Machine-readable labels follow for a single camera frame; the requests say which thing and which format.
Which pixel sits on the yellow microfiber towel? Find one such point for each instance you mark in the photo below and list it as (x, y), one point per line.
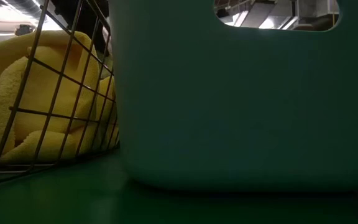
(42, 93)

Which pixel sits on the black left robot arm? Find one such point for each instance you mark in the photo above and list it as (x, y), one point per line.
(82, 18)

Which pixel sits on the teal plastic bin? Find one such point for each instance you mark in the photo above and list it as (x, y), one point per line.
(228, 109)

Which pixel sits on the green table mat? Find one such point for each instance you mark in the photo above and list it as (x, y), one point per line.
(73, 202)

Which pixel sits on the black ceiling-mounted device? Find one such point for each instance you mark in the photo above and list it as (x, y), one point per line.
(23, 30)

